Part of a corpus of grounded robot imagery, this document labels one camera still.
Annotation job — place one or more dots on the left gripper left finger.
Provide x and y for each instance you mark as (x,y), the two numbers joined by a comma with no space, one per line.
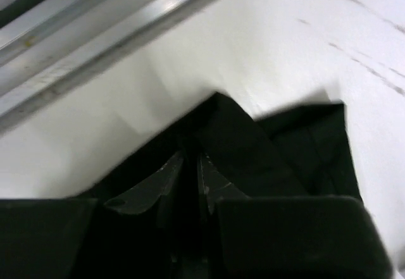
(154,195)

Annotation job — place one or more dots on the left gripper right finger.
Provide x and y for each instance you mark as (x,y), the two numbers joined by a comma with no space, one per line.
(213,186)

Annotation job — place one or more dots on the black trousers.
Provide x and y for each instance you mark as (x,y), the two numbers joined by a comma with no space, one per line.
(303,219)

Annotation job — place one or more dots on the left aluminium table rail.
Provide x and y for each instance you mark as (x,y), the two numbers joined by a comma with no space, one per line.
(62,44)

